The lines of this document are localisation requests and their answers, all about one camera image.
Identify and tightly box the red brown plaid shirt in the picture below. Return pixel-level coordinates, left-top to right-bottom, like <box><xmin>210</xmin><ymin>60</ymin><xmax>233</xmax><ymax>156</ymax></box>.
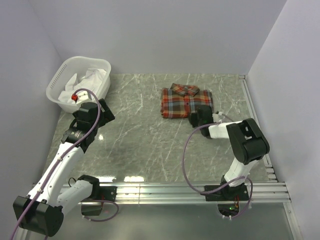
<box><xmin>160</xmin><ymin>83</ymin><xmax>214</xmax><ymax>119</ymax></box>

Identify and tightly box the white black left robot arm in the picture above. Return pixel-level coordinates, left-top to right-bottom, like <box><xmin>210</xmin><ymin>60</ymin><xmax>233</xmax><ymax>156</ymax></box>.
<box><xmin>13</xmin><ymin>98</ymin><xmax>115</xmax><ymax>237</ymax></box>

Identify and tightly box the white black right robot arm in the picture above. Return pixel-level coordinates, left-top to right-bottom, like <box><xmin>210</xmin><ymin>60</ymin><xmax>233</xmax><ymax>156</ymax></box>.
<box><xmin>181</xmin><ymin>105</ymin><xmax>270</xmax><ymax>200</ymax></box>

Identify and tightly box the white crumpled shirt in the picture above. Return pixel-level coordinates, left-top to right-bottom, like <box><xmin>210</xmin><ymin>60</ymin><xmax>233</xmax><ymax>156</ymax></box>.
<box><xmin>58</xmin><ymin>68</ymin><xmax>107</xmax><ymax>104</ymax></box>

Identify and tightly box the white plastic laundry basket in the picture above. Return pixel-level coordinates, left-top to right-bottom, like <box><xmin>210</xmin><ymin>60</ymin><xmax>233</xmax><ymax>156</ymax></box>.
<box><xmin>46</xmin><ymin>56</ymin><xmax>111</xmax><ymax>113</ymax></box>

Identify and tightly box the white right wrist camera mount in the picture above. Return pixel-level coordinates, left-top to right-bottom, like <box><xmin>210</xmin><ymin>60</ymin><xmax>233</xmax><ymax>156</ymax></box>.
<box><xmin>212</xmin><ymin>111</ymin><xmax>223</xmax><ymax>123</ymax></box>

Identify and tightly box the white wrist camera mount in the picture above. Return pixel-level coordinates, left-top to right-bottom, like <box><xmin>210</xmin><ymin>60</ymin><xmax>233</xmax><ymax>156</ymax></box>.
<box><xmin>212</xmin><ymin>111</ymin><xmax>223</xmax><ymax>123</ymax></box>
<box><xmin>71</xmin><ymin>91</ymin><xmax>92</xmax><ymax>105</ymax></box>

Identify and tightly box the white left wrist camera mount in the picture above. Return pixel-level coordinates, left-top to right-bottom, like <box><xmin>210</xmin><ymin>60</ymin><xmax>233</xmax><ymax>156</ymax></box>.
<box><xmin>71</xmin><ymin>91</ymin><xmax>92</xmax><ymax>105</ymax></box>

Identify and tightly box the aluminium right side rail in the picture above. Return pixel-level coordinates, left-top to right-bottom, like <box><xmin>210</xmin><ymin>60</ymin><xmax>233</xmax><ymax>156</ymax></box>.
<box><xmin>238</xmin><ymin>75</ymin><xmax>279</xmax><ymax>183</ymax></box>

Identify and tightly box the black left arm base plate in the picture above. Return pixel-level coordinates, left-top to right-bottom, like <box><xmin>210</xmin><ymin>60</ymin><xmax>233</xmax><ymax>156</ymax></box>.
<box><xmin>84</xmin><ymin>186</ymin><xmax>117</xmax><ymax>202</ymax></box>

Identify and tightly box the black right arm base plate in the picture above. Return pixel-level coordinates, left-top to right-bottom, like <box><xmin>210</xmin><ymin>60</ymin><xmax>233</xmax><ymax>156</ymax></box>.
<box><xmin>205</xmin><ymin>183</ymin><xmax>249</xmax><ymax>202</ymax></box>

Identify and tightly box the aluminium mounting rail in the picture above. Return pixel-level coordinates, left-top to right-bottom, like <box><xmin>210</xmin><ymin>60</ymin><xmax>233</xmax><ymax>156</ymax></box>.
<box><xmin>101</xmin><ymin>182</ymin><xmax>291</xmax><ymax>205</ymax></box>

